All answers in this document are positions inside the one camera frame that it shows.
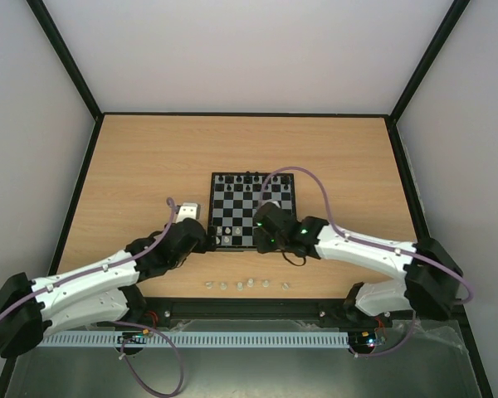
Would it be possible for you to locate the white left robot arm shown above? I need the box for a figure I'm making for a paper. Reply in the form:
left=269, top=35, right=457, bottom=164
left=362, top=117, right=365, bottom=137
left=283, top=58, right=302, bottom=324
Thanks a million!
left=0, top=218, right=217, bottom=358

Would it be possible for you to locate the black and silver chessboard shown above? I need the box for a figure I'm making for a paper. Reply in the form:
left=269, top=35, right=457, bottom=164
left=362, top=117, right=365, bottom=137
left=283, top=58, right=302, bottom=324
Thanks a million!
left=208, top=171, right=296, bottom=251

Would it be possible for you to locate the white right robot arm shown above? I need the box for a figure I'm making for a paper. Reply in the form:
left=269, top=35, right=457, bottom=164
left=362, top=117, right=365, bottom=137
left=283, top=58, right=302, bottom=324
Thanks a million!
left=253, top=201, right=463, bottom=325

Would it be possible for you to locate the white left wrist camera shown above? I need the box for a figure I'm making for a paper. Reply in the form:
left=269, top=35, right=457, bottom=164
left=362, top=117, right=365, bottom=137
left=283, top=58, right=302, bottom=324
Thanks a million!
left=175, top=202, right=201, bottom=223

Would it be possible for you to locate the green circuit board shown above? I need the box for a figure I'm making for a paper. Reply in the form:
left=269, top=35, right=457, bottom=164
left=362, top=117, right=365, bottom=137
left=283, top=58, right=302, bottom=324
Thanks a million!
left=359, top=329, right=387, bottom=347

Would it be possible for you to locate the black mounting rail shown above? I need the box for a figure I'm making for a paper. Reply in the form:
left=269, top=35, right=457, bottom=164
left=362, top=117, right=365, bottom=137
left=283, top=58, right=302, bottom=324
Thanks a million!
left=146, top=298, right=358, bottom=328

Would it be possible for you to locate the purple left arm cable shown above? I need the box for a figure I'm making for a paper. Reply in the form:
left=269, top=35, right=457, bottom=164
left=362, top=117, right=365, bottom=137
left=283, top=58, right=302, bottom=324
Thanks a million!
left=0, top=197, right=179, bottom=347

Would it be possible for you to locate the light blue slotted cable duct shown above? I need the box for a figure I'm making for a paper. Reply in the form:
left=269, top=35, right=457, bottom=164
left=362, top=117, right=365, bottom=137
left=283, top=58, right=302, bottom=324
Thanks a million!
left=39, top=331, right=349, bottom=349

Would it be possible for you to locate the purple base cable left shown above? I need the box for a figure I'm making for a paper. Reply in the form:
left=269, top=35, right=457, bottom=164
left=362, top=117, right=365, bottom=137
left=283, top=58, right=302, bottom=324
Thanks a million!
left=107, top=321, right=186, bottom=397

